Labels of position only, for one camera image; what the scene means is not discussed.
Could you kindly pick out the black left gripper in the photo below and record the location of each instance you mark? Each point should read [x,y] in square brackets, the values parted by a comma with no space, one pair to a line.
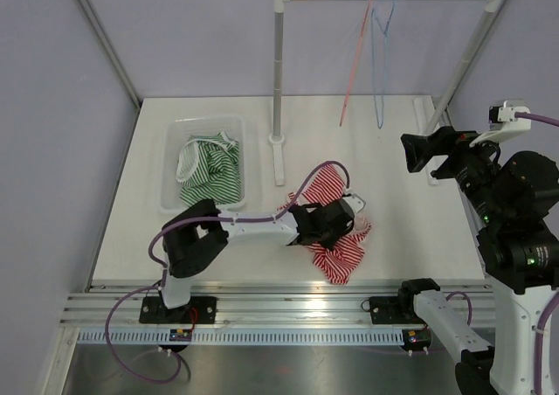
[330,242]

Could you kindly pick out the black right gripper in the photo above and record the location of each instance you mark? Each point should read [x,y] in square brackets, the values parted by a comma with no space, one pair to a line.
[420,148]

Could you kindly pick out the red striped tank top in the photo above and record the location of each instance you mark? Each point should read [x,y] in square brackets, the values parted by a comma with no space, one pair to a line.
[338,263]

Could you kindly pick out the blue wire hanger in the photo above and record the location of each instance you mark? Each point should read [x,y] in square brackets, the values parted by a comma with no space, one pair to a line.
[379,38]

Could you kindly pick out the green striped tank top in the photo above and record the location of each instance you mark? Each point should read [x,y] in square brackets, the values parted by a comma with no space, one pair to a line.
[209,167]

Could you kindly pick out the pink wire hanger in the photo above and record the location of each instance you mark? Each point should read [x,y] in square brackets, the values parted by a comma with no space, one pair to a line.
[355,63]

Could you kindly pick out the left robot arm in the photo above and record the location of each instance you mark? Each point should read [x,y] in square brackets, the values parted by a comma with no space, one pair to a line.
[193,239]

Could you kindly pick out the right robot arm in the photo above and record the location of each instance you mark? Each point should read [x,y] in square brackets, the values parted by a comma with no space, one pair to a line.
[520,253]

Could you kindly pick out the clear plastic basket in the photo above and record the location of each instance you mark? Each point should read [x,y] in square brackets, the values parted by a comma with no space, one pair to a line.
[176,135]

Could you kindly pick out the grey clothes rack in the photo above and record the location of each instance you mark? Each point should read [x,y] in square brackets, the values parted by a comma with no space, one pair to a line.
[277,139]

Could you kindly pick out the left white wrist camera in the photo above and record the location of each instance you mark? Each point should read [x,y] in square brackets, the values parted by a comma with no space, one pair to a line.
[355,203]

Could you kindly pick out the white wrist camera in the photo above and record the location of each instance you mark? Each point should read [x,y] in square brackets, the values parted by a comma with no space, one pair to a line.
[355,203]
[504,124]

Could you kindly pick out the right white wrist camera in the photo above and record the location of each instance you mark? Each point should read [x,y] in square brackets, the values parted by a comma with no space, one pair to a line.
[504,124]

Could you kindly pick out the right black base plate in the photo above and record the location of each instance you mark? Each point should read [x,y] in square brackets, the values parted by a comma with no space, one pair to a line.
[388,310]

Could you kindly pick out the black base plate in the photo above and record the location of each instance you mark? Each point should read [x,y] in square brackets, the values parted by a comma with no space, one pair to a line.
[388,310]
[200,310]

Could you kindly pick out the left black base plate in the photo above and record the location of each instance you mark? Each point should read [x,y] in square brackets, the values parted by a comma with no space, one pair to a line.
[200,310]

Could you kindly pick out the aluminium mounting rail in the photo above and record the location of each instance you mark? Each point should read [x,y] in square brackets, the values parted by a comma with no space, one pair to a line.
[295,305]

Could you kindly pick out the white slotted cable duct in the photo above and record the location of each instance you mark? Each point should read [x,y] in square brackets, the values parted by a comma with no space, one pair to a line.
[242,337]

